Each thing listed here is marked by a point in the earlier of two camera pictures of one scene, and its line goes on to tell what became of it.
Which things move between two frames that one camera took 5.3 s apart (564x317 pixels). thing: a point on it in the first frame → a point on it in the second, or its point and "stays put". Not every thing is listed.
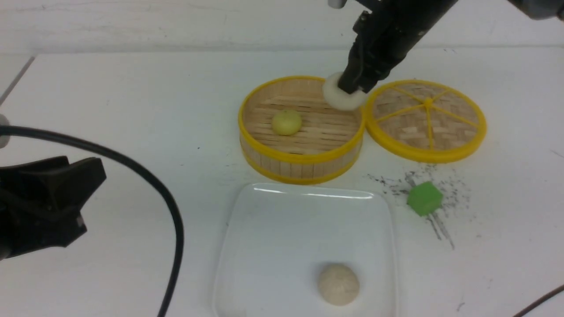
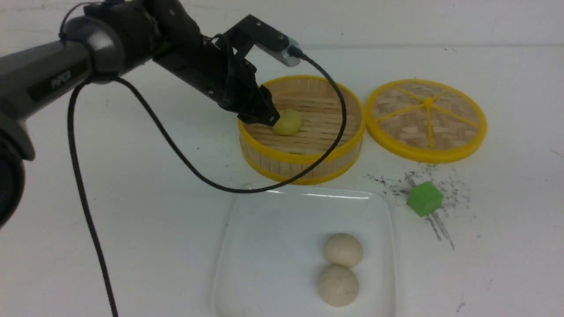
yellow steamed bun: (286, 123) stays put
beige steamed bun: (339, 285) stays put
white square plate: (278, 237) stays put
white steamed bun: (341, 100) → (344, 249)
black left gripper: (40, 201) → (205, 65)
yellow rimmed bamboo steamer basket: (326, 148) stays put
